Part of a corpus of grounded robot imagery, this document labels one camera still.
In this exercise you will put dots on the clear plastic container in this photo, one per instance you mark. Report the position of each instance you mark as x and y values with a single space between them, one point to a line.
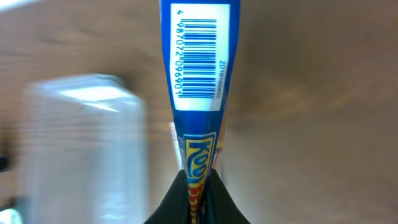
83 152

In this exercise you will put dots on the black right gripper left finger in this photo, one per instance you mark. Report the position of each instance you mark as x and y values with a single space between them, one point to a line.
174 208

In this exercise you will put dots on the blue Kool Fever box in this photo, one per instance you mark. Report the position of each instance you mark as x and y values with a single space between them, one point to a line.
199 42

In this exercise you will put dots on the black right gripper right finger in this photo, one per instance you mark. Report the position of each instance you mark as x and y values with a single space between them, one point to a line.
219 206

